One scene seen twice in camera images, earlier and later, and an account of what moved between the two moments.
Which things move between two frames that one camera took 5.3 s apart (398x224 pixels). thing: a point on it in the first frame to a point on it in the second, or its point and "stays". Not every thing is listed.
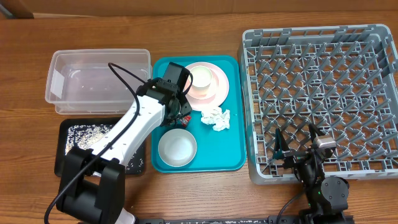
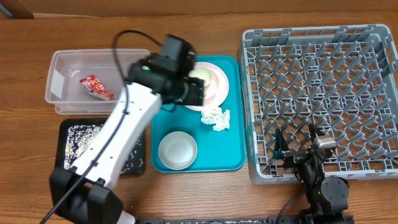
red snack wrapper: x=185 y=119 to x=94 y=86
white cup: x=202 y=77 stays
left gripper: x=186 y=109 to x=194 y=92
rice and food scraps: x=86 y=135 stays
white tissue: x=220 y=119 stays
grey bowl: x=177 y=147 stays
